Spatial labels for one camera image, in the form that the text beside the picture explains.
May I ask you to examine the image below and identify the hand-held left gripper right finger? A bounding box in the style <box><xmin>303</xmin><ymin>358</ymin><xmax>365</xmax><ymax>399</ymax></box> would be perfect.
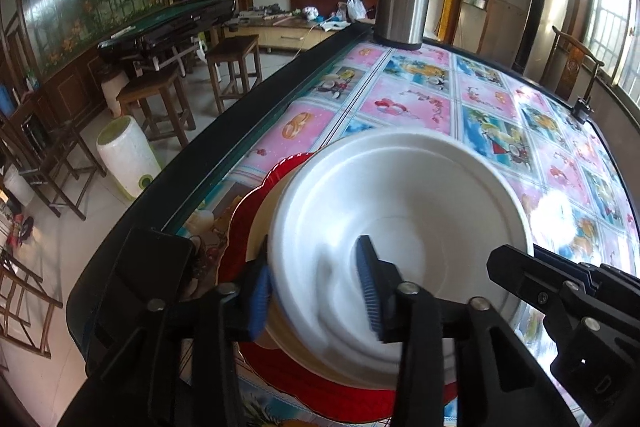
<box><xmin>354</xmin><ymin>235</ymin><xmax>578</xmax><ymax>427</ymax></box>

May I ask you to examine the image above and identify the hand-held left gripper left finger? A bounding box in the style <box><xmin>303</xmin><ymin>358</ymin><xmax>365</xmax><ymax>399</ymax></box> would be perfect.
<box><xmin>57</xmin><ymin>252</ymin><xmax>275</xmax><ymax>427</ymax></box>

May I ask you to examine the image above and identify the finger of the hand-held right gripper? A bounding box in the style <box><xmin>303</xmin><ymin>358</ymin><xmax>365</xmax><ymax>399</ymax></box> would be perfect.
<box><xmin>532</xmin><ymin>249</ymin><xmax>640</xmax><ymax>304</ymax></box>
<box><xmin>487</xmin><ymin>244</ymin><xmax>617</xmax><ymax>334</ymax></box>

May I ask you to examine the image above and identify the cream ribbed bowl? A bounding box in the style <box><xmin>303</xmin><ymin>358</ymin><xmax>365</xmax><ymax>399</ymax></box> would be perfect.
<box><xmin>248</xmin><ymin>167</ymin><xmax>458</xmax><ymax>392</ymax></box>

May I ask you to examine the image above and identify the red plate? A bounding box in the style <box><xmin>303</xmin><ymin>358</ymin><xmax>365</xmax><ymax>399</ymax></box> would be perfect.
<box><xmin>215</xmin><ymin>152</ymin><xmax>458</xmax><ymax>420</ymax></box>

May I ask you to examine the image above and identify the white stepped-rim bowl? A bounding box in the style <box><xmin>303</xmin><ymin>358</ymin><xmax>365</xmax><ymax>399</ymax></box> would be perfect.
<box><xmin>267</xmin><ymin>131</ymin><xmax>535</xmax><ymax>360</ymax></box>

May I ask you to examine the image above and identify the black-rimmed table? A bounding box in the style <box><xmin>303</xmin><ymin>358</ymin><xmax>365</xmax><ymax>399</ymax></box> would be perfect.
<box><xmin>65</xmin><ymin>19</ymin><xmax>640</xmax><ymax>427</ymax></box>

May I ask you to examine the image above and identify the colourful printed tablecloth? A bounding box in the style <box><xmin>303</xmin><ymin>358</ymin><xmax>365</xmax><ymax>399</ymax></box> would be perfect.
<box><xmin>175</xmin><ymin>39</ymin><xmax>640</xmax><ymax>427</ymax></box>

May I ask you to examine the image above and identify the white green cylindrical appliance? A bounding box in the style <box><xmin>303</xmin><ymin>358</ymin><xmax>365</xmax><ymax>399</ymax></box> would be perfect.
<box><xmin>96</xmin><ymin>116</ymin><xmax>163</xmax><ymax>202</ymax></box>

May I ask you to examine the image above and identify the carved wooden chair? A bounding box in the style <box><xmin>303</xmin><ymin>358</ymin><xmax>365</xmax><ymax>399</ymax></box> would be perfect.
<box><xmin>542</xmin><ymin>26</ymin><xmax>606</xmax><ymax>100</ymax></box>

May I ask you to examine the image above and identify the dark wooden chair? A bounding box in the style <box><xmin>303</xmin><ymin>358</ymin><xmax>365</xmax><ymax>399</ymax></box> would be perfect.
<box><xmin>0</xmin><ymin>252</ymin><xmax>63</xmax><ymax>360</ymax></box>
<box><xmin>0</xmin><ymin>107</ymin><xmax>106</xmax><ymax>220</ymax></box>

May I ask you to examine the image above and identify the brown wooden stool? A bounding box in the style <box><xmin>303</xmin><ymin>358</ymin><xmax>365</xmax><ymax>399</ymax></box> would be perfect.
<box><xmin>205</xmin><ymin>34</ymin><xmax>263</xmax><ymax>115</ymax></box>
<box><xmin>116</xmin><ymin>66</ymin><xmax>197</xmax><ymax>142</ymax></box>

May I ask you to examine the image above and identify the white plastic stool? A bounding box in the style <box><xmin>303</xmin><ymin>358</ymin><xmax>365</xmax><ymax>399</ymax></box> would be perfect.
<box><xmin>101</xmin><ymin>72</ymin><xmax>132</xmax><ymax>118</ymax></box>

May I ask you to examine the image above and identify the barred window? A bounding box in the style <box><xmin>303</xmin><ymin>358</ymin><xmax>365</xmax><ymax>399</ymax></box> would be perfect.
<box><xmin>582</xmin><ymin>0</ymin><xmax>640</xmax><ymax>128</ymax></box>

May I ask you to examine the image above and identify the floor standing air conditioner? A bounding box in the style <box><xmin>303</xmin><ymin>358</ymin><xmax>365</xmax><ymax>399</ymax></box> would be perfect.
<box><xmin>512</xmin><ymin>0</ymin><xmax>576</xmax><ymax>75</ymax></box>

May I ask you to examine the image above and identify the white bucket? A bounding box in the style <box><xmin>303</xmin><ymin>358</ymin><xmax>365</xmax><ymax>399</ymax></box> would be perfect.
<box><xmin>2</xmin><ymin>167</ymin><xmax>36</xmax><ymax>208</ymax></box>

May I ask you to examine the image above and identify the green-topped mahjong table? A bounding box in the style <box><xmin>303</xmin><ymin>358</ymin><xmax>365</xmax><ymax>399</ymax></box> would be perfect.
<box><xmin>96</xmin><ymin>0</ymin><xmax>238</xmax><ymax>72</ymax></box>

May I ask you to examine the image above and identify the black clamp mount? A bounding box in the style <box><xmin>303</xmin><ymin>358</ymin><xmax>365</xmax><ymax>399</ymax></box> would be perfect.
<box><xmin>572</xmin><ymin>96</ymin><xmax>597</xmax><ymax>124</ymax></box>

